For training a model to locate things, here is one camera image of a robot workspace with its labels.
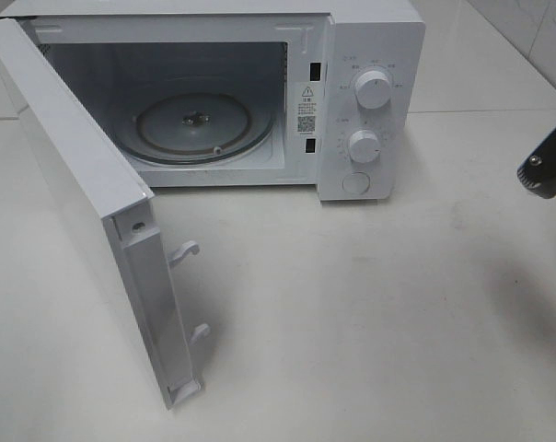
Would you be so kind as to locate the round white door button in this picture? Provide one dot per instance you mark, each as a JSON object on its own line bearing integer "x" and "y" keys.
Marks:
{"x": 356, "y": 183}

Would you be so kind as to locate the white timer knob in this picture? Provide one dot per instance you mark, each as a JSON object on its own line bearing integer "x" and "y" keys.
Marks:
{"x": 364, "y": 147}

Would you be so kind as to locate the white microwave door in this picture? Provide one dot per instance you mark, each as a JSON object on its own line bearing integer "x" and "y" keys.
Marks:
{"x": 107, "y": 209}

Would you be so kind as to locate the white warning sticker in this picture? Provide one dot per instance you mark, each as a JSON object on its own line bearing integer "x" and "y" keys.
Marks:
{"x": 307, "y": 105}

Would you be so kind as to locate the white microwave oven body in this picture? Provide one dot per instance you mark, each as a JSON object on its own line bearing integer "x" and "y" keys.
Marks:
{"x": 116, "y": 55}

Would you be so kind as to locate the upper white power knob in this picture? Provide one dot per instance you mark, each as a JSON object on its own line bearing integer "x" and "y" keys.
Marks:
{"x": 373, "y": 88}

